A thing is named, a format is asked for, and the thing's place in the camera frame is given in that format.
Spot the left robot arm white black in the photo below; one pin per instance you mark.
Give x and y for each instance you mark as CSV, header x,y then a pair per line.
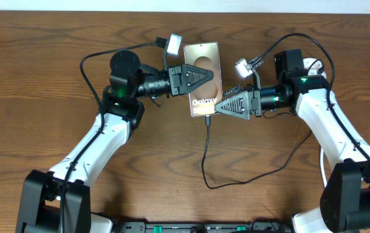
x,y
59,200

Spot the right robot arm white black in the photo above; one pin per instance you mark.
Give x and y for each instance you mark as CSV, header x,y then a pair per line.
x,y
303,88

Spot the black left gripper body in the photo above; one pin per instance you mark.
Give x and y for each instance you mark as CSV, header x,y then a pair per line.
x,y
174,74

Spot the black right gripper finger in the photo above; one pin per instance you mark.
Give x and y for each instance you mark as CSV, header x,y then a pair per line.
x,y
236,106
233,91

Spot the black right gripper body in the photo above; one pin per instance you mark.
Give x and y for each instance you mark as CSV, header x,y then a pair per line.
x,y
255,101

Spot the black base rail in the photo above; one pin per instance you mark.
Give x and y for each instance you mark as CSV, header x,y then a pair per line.
x,y
142,227

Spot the white power strip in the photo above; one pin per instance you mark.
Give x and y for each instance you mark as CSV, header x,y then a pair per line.
x,y
314,66

